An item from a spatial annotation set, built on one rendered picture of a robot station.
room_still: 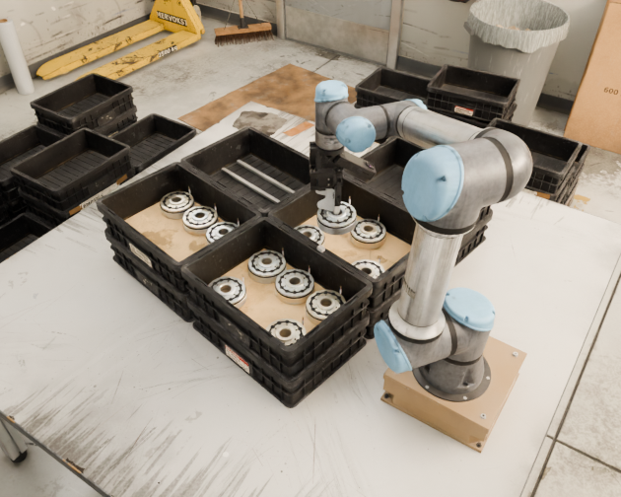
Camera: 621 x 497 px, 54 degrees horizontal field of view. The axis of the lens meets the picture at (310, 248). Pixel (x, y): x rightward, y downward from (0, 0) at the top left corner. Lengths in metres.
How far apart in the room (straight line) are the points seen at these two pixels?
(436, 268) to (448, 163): 0.22
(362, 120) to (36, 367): 1.05
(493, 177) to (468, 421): 0.63
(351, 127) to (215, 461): 0.81
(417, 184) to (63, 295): 1.21
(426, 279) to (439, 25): 3.49
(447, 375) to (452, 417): 0.10
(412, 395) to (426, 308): 0.34
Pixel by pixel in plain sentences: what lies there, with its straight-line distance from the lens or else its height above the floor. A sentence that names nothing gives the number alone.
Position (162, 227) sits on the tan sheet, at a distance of 1.86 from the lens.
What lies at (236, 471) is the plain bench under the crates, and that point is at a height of 0.70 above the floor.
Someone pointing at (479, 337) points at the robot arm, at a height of 0.98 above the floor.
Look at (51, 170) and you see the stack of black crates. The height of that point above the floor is 0.49.
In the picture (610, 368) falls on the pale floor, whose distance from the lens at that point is 2.76.
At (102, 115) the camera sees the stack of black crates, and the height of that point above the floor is 0.53.
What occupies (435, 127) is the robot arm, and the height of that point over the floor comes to 1.36.
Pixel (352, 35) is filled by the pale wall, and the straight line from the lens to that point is 4.83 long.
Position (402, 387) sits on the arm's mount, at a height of 0.79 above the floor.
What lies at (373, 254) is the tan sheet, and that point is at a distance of 1.72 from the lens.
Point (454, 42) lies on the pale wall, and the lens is 4.51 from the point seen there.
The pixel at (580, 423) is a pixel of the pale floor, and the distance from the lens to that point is 2.54.
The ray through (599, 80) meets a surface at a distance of 4.06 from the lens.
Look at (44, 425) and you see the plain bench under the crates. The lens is 1.63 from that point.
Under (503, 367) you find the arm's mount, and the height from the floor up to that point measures 0.79.
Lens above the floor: 1.97
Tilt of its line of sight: 41 degrees down
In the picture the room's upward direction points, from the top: straight up
